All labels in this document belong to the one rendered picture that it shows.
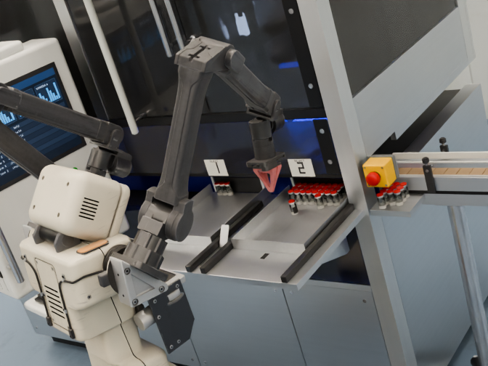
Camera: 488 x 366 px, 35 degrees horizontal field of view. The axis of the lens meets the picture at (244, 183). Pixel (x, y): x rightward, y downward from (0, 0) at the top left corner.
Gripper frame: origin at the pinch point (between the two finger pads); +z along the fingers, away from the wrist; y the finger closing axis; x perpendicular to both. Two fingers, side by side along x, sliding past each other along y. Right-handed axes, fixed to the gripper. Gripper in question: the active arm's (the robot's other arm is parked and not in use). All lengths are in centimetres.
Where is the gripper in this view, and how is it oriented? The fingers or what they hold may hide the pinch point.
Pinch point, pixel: (271, 189)
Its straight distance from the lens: 212.2
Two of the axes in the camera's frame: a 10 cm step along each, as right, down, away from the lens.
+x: -8.0, -0.2, 5.9
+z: 1.7, 9.5, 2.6
